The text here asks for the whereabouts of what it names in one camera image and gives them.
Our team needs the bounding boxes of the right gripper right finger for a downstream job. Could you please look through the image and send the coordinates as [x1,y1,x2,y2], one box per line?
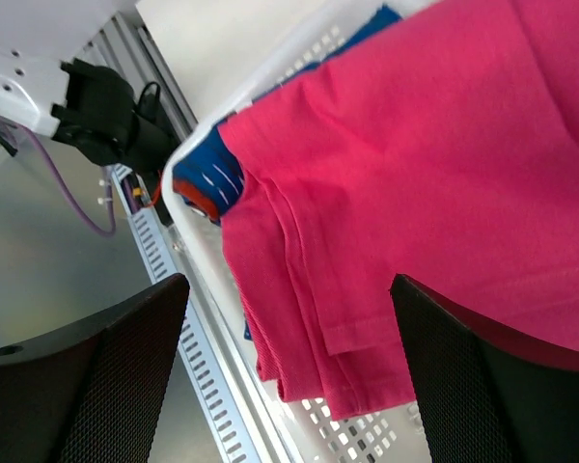
[390,275,579,462]

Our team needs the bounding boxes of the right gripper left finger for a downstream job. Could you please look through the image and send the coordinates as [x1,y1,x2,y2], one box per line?
[0,274,189,462]

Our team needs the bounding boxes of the white plastic basket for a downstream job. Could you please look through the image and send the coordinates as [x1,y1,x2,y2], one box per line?
[162,1,430,463]

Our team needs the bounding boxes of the pink trousers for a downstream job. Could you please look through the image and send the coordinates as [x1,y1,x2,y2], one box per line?
[219,1,579,420]

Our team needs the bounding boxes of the blue white patterned trousers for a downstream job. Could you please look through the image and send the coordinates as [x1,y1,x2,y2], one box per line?
[172,5,402,225]

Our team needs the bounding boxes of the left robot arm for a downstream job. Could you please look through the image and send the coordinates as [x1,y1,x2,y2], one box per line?
[0,49,178,174]

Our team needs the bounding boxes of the white slotted cable duct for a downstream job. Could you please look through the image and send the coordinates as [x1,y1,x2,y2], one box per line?
[109,166,259,462]

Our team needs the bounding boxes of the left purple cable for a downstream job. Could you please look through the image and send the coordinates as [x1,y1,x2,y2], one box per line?
[26,129,120,238]

